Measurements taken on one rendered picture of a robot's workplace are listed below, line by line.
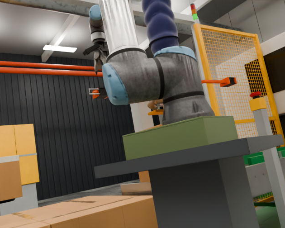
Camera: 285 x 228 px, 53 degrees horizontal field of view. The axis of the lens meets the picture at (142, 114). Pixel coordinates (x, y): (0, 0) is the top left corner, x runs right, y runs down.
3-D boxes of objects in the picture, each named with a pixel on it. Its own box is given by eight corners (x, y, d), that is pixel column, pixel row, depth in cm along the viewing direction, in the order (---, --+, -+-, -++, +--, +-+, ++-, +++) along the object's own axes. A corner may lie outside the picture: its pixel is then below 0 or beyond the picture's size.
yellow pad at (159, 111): (181, 113, 229) (180, 107, 230) (190, 110, 221) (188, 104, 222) (147, 115, 209) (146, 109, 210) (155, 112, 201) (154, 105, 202)
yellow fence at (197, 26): (296, 199, 339) (254, 36, 374) (304, 199, 331) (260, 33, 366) (232, 225, 273) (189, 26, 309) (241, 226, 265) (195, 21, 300)
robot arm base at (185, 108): (222, 117, 104) (216, 92, 106) (205, 117, 88) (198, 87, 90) (176, 128, 114) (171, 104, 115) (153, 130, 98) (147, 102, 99)
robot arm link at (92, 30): (87, 13, 180) (87, 21, 189) (90, 31, 177) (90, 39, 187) (102, 12, 182) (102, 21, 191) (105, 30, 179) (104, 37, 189)
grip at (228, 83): (227, 87, 212) (226, 81, 213) (237, 83, 205) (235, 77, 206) (220, 87, 207) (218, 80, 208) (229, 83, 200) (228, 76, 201)
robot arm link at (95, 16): (106, 2, 170) (106, 13, 182) (87, 3, 167) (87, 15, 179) (109, 16, 168) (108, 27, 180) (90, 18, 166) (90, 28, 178)
